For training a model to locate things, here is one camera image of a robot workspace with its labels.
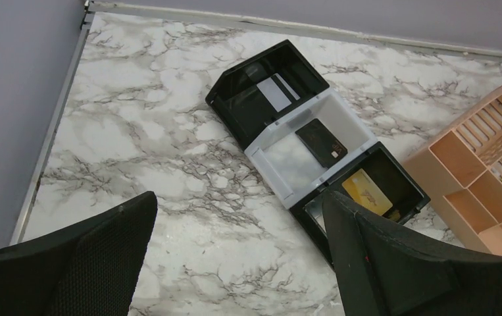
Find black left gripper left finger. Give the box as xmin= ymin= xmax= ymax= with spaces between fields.
xmin=0 ymin=191 xmax=158 ymax=315

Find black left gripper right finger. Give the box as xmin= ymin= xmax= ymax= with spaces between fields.
xmin=322 ymin=192 xmax=502 ymax=315

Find white card in tray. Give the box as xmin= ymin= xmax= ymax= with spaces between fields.
xmin=257 ymin=73 xmax=300 ymax=112

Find peach plastic desk organizer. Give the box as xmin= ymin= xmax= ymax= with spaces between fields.
xmin=404 ymin=86 xmax=502 ymax=255

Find black and white card tray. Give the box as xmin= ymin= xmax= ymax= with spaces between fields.
xmin=205 ymin=40 xmax=430 ymax=261

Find gold card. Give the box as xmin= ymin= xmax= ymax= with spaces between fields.
xmin=342 ymin=169 xmax=393 ymax=216

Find black VIP card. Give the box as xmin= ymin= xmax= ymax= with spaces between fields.
xmin=295 ymin=118 xmax=348 ymax=169

